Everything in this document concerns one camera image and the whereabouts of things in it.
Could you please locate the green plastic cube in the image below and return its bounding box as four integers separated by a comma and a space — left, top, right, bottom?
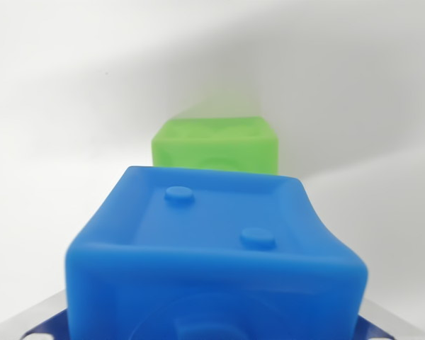
151, 115, 281, 176

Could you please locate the blue plastic cube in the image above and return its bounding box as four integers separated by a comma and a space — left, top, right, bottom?
64, 164, 370, 340

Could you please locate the black silver gripper left finger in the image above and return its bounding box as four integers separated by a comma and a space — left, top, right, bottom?
19, 288, 70, 340

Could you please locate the black silver gripper right finger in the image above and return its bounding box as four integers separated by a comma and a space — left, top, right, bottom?
356, 304, 407, 340

